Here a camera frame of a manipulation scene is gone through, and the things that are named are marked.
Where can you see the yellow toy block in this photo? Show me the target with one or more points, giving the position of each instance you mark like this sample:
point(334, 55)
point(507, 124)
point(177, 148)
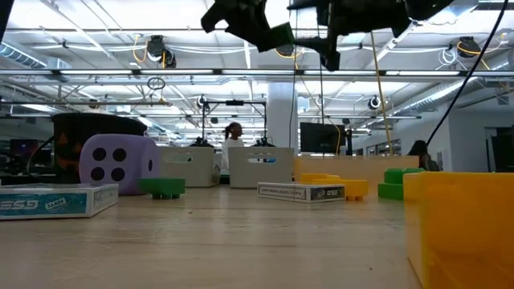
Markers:
point(317, 176)
point(458, 233)

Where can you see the white card green emblem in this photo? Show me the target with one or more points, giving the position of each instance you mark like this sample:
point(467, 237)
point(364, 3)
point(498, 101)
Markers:
point(48, 202)

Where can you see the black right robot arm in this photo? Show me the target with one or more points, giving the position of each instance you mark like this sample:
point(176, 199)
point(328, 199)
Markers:
point(425, 8)

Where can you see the orange flat toy brick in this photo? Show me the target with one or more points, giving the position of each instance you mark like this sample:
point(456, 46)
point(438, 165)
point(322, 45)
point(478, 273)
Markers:
point(353, 188)

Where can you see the dark green toy block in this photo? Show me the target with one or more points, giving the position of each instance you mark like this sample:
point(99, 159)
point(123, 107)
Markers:
point(160, 186)

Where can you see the purple foam dice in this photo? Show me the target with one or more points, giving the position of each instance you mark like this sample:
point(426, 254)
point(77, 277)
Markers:
point(138, 180)

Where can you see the green long toy brick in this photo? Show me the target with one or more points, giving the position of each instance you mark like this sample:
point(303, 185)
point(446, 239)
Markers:
point(281, 36)

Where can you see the translucent orange tray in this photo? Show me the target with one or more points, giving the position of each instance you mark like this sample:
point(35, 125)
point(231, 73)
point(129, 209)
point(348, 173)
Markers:
point(361, 168)

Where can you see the green two-stud toy block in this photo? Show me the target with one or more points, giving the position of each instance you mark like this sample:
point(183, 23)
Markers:
point(391, 188)

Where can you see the black aluminium table frame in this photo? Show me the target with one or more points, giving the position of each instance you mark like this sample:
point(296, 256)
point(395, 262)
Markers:
point(5, 16)

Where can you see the person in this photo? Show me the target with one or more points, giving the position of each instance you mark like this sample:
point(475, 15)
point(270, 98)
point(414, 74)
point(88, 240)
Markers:
point(233, 148)
point(419, 150)

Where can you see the black background gantry frame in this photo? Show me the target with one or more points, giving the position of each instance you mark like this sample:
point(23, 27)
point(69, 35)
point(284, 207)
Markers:
point(235, 102)

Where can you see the grey plastic bin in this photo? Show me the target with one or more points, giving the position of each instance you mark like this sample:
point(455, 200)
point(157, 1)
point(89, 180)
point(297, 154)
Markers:
point(201, 172)
point(261, 174)

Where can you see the black monitor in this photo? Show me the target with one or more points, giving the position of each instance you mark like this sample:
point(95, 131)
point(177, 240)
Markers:
point(504, 152)
point(321, 138)
point(24, 148)

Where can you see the black pumpkin-face bucket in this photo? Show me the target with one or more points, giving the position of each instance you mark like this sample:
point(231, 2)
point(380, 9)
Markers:
point(100, 124)

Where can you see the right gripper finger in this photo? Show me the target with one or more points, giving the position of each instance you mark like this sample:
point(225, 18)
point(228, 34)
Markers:
point(241, 20)
point(325, 50)

